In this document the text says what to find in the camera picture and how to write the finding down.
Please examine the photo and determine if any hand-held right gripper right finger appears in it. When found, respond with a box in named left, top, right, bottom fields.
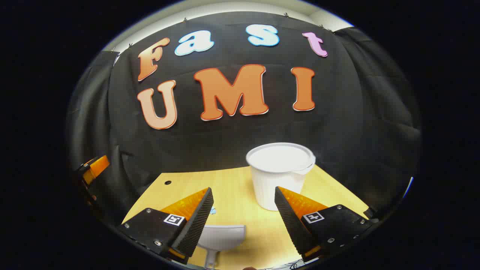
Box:
left=274, top=186, right=379, bottom=262

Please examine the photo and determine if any wooden desktop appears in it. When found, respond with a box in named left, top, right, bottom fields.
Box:
left=122, top=165, right=370, bottom=270

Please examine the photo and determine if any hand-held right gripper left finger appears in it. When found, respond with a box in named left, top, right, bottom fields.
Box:
left=116, top=187, right=214, bottom=265

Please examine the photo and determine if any white ribbed garbage bin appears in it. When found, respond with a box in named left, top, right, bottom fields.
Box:
left=246, top=142, right=316, bottom=211

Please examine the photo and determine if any grey plastic dustpan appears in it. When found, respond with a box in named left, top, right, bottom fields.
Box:
left=197, top=224, right=246, bottom=270

